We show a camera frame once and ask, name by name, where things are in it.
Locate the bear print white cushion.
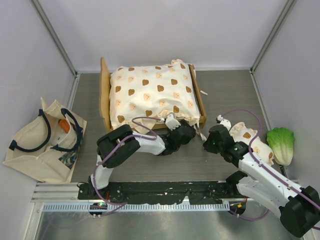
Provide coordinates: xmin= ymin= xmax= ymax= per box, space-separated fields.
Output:
xmin=109 ymin=59 xmax=207 ymax=141

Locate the wooden pet bed frame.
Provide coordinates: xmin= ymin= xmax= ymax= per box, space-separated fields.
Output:
xmin=99 ymin=57 xmax=208 ymax=132

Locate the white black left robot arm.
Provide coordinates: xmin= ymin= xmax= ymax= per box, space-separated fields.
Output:
xmin=88 ymin=119 xmax=196 ymax=200

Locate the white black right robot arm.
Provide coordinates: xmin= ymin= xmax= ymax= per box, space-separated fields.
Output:
xmin=203 ymin=124 xmax=320 ymax=238

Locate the small bear print pillow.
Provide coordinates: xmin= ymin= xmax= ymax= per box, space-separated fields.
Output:
xmin=229 ymin=122 xmax=275 ymax=166

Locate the green toy cabbage leaf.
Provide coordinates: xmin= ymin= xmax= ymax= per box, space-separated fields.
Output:
xmin=266 ymin=127 xmax=295 ymax=166

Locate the orange toy carrot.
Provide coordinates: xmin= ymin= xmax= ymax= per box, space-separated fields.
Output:
xmin=58 ymin=119 xmax=70 ymax=134

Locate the beige canvas tote bag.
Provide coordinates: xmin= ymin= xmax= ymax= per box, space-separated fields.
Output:
xmin=3 ymin=99 xmax=87 ymax=184

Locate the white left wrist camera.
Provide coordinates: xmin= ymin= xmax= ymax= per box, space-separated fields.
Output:
xmin=164 ymin=112 xmax=181 ymax=131

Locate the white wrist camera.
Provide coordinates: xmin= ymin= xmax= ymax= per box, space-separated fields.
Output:
xmin=216 ymin=115 xmax=232 ymax=131
xmin=164 ymin=112 xmax=181 ymax=131

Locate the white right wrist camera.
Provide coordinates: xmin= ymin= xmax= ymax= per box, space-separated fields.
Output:
xmin=216 ymin=115 xmax=232 ymax=131

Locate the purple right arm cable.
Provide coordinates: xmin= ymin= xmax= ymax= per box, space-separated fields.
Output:
xmin=218 ymin=108 xmax=320 ymax=221

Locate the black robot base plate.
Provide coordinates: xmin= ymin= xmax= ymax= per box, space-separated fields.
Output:
xmin=77 ymin=180 xmax=256 ymax=204

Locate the white slotted cable duct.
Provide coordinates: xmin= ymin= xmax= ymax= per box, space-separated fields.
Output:
xmin=42 ymin=200 xmax=230 ymax=213

